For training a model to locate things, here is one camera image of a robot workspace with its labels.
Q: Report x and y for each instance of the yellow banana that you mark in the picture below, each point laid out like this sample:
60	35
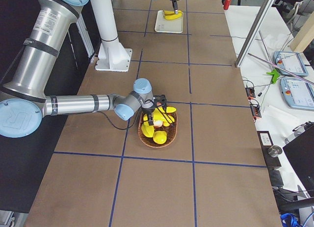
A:
160	137
173	16
169	13
147	129

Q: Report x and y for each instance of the woven wicker basket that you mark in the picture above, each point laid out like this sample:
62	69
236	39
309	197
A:
169	119

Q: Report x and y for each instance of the red apple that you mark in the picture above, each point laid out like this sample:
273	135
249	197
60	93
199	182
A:
158	123

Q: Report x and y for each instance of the white bear tray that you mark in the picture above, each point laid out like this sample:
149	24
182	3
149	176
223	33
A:
166	26

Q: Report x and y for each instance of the long metal grabber tool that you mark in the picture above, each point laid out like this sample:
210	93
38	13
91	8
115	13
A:
271	63

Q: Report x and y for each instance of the teach pendant far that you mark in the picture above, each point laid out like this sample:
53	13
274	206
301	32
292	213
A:
291	61

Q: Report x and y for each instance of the teach pendant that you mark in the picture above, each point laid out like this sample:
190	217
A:
297	93
291	61

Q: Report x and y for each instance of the teach pendant near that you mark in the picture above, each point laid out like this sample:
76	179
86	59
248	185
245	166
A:
297	93

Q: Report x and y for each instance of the black monitor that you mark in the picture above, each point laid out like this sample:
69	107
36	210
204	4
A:
300	154

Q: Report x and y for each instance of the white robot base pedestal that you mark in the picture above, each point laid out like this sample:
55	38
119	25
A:
112	55

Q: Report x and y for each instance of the aluminium frame post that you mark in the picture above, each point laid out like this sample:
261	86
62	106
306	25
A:
253	31

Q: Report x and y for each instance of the green handled grabber tool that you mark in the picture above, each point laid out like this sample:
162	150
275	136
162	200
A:
275	75

